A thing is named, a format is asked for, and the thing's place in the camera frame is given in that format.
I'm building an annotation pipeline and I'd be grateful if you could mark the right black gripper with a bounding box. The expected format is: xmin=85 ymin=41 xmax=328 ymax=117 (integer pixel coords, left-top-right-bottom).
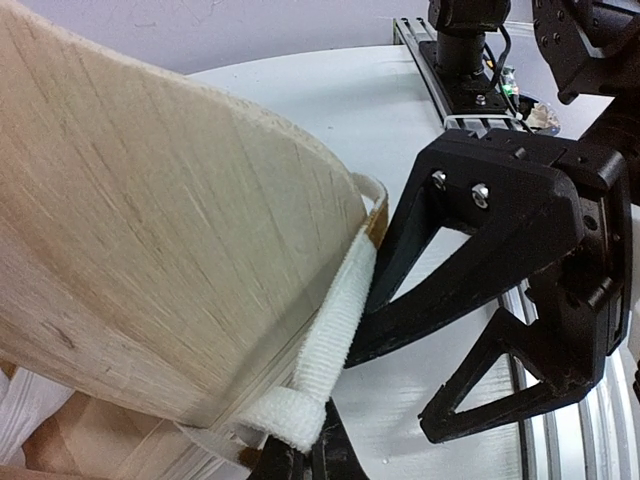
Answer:
xmin=346 ymin=129 xmax=633 ymax=400

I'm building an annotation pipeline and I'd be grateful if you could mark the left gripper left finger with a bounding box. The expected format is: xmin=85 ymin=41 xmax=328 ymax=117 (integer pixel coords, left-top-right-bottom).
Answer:
xmin=254 ymin=436 xmax=313 ymax=480

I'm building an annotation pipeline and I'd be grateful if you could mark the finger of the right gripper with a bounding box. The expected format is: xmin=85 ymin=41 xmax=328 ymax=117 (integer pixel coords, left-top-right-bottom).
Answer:
xmin=419 ymin=307 xmax=595 ymax=444

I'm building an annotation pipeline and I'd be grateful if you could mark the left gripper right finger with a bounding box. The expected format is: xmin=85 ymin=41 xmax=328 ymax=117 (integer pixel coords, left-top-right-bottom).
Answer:
xmin=310 ymin=399 xmax=369 ymax=480

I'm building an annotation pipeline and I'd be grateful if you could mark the bear print cushion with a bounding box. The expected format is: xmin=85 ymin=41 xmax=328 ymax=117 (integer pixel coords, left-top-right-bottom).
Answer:
xmin=0 ymin=172 xmax=389 ymax=480

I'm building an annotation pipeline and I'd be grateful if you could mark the wooden pet bed frame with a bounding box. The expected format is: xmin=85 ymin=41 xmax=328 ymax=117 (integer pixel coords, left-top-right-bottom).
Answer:
xmin=1 ymin=1 xmax=371 ymax=434

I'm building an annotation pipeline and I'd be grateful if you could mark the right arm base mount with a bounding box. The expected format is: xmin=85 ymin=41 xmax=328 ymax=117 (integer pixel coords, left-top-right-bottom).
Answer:
xmin=418 ymin=31 xmax=507 ymax=116

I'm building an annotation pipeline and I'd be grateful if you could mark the aluminium front rail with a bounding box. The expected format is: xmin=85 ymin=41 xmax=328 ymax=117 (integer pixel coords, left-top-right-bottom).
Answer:
xmin=392 ymin=14 xmax=640 ymax=480

